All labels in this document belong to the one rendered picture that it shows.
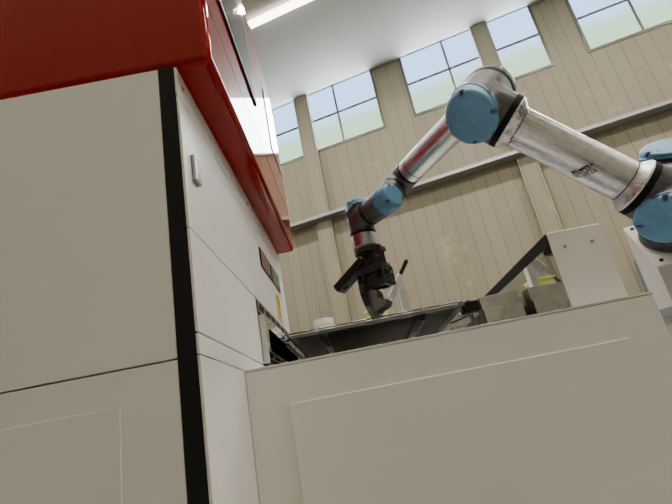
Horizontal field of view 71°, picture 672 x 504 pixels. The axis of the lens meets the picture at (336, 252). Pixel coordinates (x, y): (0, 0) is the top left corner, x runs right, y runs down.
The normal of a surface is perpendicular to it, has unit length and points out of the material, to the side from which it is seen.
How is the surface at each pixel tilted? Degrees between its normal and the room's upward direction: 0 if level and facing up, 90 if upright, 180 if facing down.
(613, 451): 90
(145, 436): 90
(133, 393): 90
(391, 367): 90
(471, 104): 126
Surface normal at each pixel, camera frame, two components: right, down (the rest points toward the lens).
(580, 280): -0.06, -0.33
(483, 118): -0.60, 0.50
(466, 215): -0.34, -0.25
